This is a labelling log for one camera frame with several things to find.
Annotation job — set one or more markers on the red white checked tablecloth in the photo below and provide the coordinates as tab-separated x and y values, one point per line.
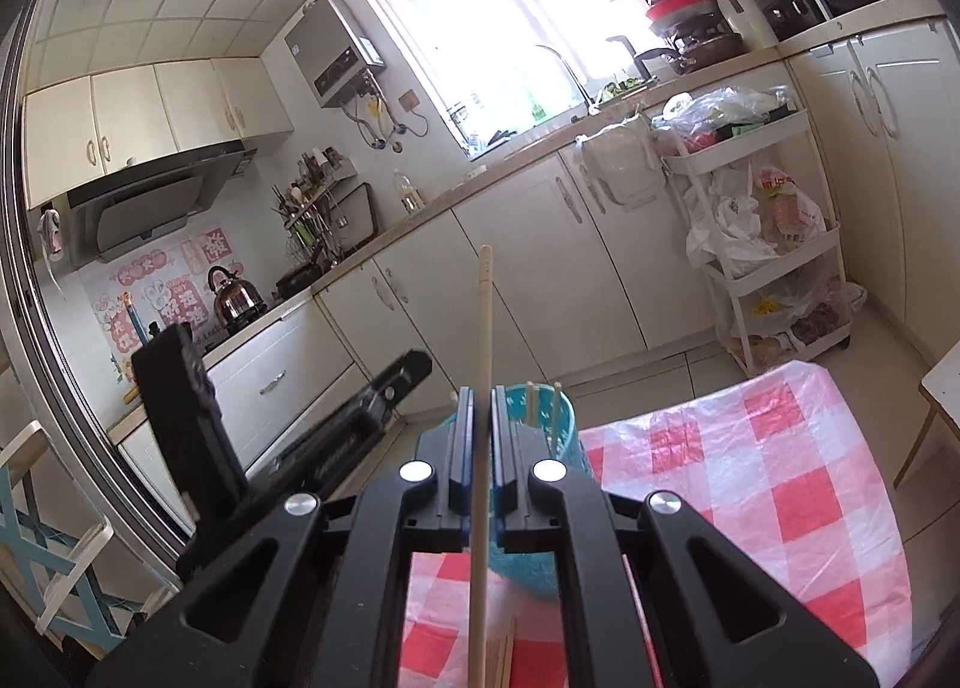
750	463

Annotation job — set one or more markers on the clear plastic bags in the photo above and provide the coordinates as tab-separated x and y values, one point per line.
720	114

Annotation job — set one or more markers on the white hanging bag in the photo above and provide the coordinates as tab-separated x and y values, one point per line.
622	163

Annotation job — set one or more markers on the grey range hood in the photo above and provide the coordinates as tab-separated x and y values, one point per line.
150	208

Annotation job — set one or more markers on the dish rack with utensils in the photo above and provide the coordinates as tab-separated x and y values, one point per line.
322	215

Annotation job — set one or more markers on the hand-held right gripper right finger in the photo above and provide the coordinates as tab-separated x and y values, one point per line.
501	448

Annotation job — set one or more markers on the white utility cart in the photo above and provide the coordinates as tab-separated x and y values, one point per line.
750	283

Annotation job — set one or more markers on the blue white folding chair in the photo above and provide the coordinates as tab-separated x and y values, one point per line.
67	568

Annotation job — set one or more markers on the metal sliding door frame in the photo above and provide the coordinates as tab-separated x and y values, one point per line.
67	373

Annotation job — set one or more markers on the cream wall cabinets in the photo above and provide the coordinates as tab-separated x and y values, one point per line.
150	125

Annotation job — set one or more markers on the hanging cloth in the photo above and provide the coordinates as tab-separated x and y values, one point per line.
52	230

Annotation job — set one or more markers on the cream drawer base cabinet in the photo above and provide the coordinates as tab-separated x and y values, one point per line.
300	358

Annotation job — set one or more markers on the chrome faucet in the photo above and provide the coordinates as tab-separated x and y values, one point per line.
570	69

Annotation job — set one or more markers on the steel kettle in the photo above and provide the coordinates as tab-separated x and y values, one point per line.
236	301

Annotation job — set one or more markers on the stack of pots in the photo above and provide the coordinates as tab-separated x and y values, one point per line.
686	20

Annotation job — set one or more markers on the white thermos jug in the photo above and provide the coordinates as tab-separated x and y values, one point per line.
746	20

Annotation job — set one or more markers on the red print plastic bag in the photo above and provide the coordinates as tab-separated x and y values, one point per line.
787	208

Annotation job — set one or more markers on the cream base cabinet row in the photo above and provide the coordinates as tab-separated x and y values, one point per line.
525	260

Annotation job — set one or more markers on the white plastic bag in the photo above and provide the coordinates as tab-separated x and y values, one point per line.
731	230

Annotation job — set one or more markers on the kitchen window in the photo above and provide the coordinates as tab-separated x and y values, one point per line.
510	20

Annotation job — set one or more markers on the clear plastic bottle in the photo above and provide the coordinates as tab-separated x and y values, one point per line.
406	196

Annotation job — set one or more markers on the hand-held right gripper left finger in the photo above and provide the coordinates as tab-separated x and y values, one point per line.
461	448

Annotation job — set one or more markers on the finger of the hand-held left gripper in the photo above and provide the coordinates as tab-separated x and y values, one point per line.
180	418
360	410

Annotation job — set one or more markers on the grey water heater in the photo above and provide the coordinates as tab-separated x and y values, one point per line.
330	50

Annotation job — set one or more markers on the cream tall door cabinet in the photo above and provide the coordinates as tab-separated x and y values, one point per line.
900	170

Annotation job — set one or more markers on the pink wall stickers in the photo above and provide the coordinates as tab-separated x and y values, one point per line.
150	283

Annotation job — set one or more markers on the white stool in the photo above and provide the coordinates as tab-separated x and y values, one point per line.
941	388

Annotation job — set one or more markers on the teal perforated plastic basket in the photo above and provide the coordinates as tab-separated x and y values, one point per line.
517	572

